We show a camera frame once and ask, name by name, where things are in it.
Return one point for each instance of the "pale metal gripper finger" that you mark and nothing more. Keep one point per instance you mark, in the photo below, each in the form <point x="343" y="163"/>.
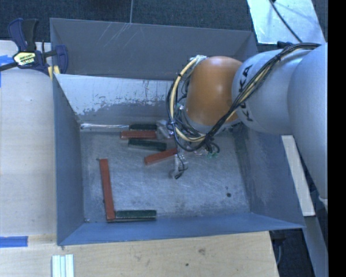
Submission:
<point x="165" y="129"/>
<point x="177" y="166"/>

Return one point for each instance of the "red-brown flat block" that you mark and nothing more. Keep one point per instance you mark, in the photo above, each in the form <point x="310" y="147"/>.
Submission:
<point x="138" y="134"/>
<point x="107" y="189"/>
<point x="161" y="156"/>

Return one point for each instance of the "grey metal bin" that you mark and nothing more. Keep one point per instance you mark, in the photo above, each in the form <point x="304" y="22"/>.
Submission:
<point x="167" y="183"/>

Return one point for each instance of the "dark green flat block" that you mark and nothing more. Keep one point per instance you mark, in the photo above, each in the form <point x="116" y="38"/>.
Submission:
<point x="143" y="127"/>
<point x="147" y="145"/>
<point x="136" y="214"/>

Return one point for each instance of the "pale wood board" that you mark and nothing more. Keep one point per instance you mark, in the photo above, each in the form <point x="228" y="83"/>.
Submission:
<point x="26" y="154"/>

